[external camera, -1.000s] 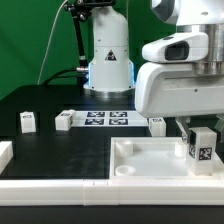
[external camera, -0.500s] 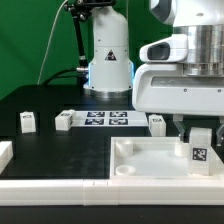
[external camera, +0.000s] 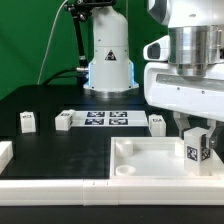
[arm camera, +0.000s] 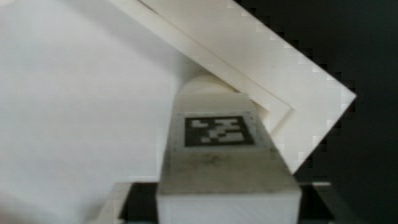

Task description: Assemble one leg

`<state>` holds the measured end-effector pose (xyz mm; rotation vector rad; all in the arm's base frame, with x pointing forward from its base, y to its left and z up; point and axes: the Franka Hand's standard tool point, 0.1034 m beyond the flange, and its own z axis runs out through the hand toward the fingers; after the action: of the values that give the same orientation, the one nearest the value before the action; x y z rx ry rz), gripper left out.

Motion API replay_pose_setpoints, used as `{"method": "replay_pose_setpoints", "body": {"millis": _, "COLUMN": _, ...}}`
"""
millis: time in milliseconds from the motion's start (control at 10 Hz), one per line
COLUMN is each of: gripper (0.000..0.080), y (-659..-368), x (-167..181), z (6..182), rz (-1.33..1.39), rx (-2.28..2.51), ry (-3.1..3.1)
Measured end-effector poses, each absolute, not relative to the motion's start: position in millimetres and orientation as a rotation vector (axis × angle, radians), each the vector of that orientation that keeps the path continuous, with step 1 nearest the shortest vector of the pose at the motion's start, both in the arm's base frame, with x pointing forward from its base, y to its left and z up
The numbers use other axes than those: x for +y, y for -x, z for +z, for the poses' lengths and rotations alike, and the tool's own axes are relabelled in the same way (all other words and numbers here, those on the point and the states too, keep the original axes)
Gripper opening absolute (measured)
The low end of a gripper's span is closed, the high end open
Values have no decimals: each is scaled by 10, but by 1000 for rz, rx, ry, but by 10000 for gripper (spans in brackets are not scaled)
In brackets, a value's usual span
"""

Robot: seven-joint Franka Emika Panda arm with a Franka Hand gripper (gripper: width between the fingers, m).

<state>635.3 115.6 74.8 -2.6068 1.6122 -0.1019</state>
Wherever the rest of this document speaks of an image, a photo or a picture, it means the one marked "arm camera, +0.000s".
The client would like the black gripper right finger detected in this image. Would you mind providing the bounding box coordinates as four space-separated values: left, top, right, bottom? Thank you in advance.
296 182 362 224

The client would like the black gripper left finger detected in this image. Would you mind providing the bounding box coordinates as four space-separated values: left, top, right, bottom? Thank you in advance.
94 182 158 224

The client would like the white square tabletop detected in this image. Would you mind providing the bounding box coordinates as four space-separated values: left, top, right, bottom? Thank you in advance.
0 0 199 224

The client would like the white leg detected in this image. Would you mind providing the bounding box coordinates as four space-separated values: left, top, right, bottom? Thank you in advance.
156 75 302 224

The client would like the white U-shaped obstacle fence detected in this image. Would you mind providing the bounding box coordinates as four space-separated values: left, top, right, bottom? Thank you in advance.
142 0 355 170

